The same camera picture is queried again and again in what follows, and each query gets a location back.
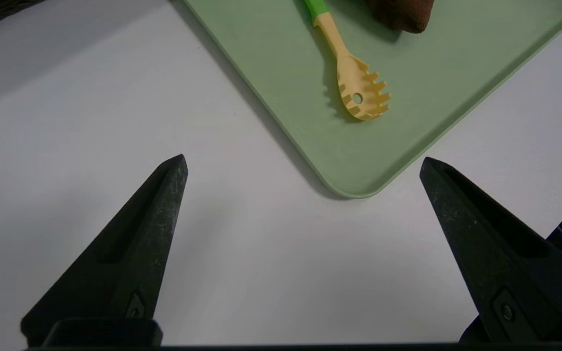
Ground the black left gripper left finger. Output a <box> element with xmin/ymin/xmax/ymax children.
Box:
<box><xmin>20</xmin><ymin>154</ymin><xmax>189</xmax><ymax>348</ymax></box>

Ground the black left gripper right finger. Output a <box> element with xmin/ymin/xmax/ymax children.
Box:
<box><xmin>419</xmin><ymin>156</ymin><xmax>562</xmax><ymax>343</ymax></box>

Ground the yellow pasta spoon green handle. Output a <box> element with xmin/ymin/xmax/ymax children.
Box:
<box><xmin>303</xmin><ymin>0</ymin><xmax>392</xmax><ymax>121</ymax></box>

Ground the light green plastic tray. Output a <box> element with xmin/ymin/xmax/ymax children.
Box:
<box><xmin>183</xmin><ymin>0</ymin><xmax>562</xmax><ymax>199</ymax></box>

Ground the brown towel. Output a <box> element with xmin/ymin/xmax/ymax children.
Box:
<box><xmin>364</xmin><ymin>0</ymin><xmax>435</xmax><ymax>34</ymax></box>

